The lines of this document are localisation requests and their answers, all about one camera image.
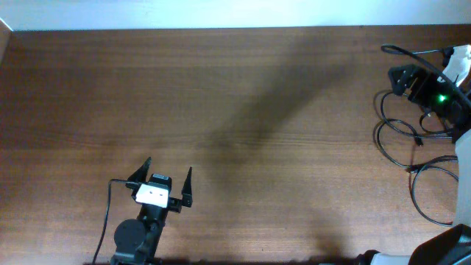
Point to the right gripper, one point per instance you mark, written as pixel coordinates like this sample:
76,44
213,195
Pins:
426,80

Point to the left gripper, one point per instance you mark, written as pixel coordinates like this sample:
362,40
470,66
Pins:
174,203

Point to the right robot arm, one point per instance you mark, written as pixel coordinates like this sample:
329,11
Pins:
439,93

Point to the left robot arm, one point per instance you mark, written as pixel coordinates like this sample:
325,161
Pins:
137,239

